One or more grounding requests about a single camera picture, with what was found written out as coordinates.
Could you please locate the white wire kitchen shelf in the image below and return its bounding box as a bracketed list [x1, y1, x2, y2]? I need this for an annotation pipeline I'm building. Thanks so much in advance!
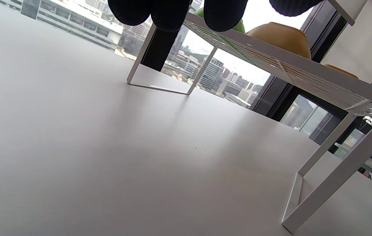
[127, 12, 372, 234]

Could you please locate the white roller blind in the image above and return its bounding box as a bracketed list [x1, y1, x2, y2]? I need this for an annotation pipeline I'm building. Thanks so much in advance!
[320, 0, 372, 84]

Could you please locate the black window frame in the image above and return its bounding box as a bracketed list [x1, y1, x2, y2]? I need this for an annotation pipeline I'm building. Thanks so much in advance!
[140, 0, 372, 145]

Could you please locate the person's left hand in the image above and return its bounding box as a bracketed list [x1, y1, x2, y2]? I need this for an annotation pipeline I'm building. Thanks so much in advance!
[107, 0, 324, 32]

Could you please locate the yellow small dish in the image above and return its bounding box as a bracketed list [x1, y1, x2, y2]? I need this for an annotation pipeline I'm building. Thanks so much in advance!
[247, 22, 312, 60]
[323, 64, 359, 79]

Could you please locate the green small dish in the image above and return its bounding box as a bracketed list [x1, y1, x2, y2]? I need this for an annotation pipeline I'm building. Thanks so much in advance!
[194, 7, 246, 34]

